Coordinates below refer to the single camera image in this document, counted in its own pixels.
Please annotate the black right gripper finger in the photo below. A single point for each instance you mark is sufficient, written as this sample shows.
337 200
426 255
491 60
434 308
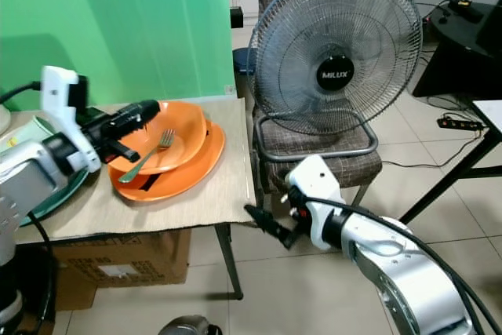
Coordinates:
271 220
274 234

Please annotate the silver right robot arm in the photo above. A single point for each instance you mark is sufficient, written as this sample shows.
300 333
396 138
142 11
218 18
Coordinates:
400 272

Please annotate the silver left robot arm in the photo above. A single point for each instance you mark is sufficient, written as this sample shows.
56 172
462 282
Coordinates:
23 186

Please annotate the small orange plate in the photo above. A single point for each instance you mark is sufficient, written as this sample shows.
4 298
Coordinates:
188 127

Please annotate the black metal table leg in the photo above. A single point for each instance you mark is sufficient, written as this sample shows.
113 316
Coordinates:
230 264

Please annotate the brown checked chair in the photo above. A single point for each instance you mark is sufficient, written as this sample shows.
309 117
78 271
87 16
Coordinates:
314 164

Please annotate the beige table mat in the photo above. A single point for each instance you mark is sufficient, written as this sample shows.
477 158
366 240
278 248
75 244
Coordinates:
204 209

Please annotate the large orange plate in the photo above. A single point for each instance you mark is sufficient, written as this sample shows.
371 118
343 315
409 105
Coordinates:
196 174

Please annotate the pale green plate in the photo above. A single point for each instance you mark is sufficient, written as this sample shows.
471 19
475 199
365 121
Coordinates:
20 132

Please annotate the green backdrop screen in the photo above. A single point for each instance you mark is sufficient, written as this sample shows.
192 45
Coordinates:
125 21

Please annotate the brown cardboard box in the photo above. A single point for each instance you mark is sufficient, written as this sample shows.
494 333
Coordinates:
125 253

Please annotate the grey robot foot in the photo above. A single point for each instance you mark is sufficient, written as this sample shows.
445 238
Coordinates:
185 325

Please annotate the black power strip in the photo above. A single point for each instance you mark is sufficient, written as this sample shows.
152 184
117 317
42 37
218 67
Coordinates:
459 123

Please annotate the black cabinet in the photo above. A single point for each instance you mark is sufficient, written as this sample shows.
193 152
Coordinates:
455 68

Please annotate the black device on cabinet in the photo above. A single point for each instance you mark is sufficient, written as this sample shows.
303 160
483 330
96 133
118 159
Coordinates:
467 12

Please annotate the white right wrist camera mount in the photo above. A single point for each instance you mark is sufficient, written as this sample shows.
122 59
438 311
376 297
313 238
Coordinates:
318 178

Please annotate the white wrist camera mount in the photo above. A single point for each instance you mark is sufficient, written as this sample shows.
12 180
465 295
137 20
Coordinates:
59 92
318 178

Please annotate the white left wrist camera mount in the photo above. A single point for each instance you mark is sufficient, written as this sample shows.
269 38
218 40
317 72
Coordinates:
59 92

